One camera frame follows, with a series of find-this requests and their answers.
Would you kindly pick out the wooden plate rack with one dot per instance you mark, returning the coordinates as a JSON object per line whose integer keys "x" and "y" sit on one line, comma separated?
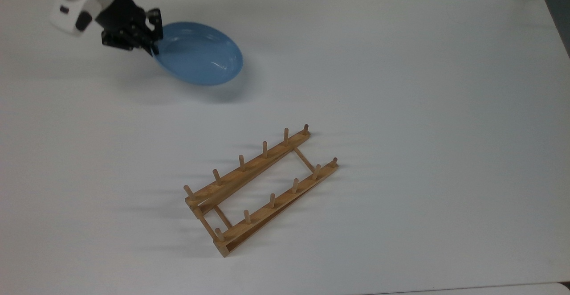
{"x": 254, "y": 219}

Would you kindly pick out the blue plate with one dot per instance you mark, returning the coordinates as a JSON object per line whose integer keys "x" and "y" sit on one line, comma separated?
{"x": 200, "y": 54}

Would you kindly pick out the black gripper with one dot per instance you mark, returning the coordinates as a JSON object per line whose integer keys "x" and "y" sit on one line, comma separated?
{"x": 122, "y": 21}

